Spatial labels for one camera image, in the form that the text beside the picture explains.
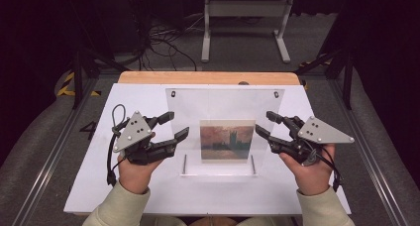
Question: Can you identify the white metal stand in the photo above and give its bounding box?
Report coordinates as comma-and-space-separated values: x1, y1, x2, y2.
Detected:
200, 0, 296, 64

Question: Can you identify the black metal stand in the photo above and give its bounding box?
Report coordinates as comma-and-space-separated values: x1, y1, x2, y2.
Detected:
294, 47, 357, 111
69, 46, 132, 110

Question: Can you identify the aluminium floor rail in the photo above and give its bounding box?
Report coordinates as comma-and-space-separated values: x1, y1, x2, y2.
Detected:
11, 76, 100, 226
329, 78, 411, 226

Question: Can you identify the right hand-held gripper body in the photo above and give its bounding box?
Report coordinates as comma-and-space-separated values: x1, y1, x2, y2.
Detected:
268, 115, 356, 168

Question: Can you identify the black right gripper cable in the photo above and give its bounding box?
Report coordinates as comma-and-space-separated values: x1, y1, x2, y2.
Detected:
308, 141, 344, 193

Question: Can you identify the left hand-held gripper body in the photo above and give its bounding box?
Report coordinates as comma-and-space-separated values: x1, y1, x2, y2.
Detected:
112, 110, 177, 167

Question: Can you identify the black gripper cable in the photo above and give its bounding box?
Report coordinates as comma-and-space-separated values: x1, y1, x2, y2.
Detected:
308, 141, 344, 193
105, 103, 131, 187

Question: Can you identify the painting print card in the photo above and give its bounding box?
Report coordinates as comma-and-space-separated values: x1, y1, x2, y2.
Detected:
199, 119, 257, 165

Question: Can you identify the white table board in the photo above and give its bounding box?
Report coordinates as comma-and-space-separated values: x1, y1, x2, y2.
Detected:
63, 82, 352, 217

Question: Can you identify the person's right hand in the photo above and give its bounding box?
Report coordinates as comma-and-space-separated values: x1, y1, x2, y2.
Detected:
278, 142, 337, 197

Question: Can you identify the clear acrylic photo frame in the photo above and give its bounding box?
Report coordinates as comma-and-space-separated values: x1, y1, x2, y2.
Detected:
164, 87, 285, 178

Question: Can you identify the black floor cable bundle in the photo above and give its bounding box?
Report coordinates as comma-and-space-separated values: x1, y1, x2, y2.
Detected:
127, 16, 206, 72

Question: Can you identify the person's left hand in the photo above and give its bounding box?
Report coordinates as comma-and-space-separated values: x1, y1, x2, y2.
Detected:
117, 131, 164, 195

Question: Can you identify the wooden table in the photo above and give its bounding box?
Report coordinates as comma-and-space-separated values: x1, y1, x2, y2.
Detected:
117, 70, 301, 86

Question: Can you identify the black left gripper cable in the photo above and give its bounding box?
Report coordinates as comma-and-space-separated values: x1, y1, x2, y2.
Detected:
105, 103, 131, 187

